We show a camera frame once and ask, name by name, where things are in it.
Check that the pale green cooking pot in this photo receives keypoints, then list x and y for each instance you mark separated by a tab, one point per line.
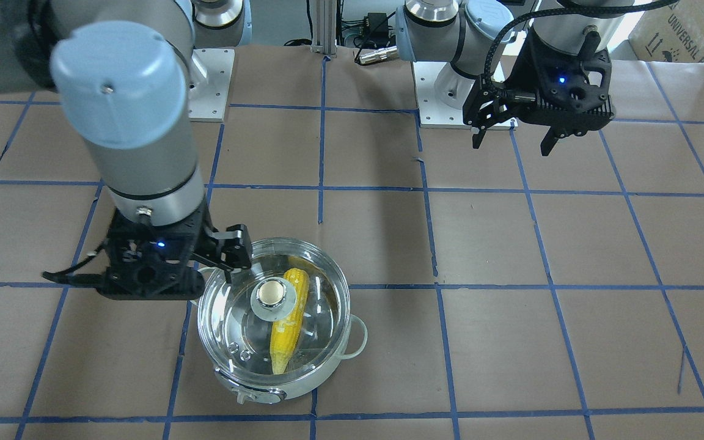
278	342

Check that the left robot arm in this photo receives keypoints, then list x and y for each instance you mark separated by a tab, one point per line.
548	67

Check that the cardboard box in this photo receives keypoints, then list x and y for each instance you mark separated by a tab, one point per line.
674	33

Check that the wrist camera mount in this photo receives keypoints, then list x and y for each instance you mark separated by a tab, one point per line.
146	262
572	98

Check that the black power adapter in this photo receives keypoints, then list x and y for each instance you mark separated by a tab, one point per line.
375	25

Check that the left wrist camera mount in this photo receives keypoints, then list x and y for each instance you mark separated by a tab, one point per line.
572	98

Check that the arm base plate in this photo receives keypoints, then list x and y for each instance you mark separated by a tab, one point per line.
440	94
210	78

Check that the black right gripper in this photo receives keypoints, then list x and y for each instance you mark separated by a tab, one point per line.
228	247

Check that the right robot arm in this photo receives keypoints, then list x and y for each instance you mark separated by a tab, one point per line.
124	74

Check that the silver metal connector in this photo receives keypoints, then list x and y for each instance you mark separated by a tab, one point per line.
376	56

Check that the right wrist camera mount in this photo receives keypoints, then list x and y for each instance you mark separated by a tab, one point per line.
146	262

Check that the glass pot lid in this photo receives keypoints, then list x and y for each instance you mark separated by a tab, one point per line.
274	311

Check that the aluminium frame post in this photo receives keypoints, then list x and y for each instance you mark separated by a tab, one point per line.
324	27

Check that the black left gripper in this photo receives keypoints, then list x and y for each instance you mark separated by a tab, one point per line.
524	68

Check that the yellow corn cob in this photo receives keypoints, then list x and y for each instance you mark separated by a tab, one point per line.
285	333

